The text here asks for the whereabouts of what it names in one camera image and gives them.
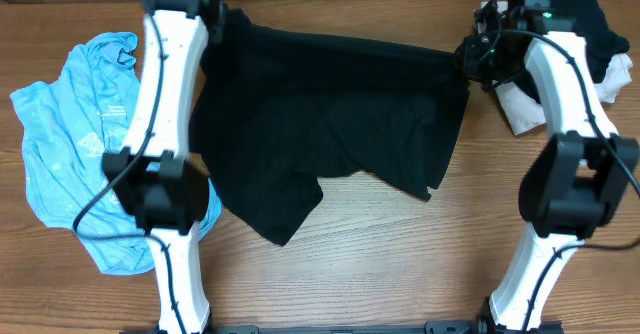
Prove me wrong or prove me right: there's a black t-shirt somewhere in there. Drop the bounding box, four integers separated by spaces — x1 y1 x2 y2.
189 9 469 246

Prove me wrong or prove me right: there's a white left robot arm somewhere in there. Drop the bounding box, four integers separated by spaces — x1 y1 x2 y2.
102 0 225 333

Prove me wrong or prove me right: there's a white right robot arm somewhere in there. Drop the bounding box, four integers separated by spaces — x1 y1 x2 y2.
426 0 639 334

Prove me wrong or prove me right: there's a folded black garment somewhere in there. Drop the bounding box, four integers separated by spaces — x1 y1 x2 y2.
514 0 631 105

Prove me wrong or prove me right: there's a light blue t-shirt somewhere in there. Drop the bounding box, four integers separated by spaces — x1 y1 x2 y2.
9 31 223 276

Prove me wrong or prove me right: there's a folded beige garment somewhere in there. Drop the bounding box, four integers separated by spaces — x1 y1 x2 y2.
479 3 617 137

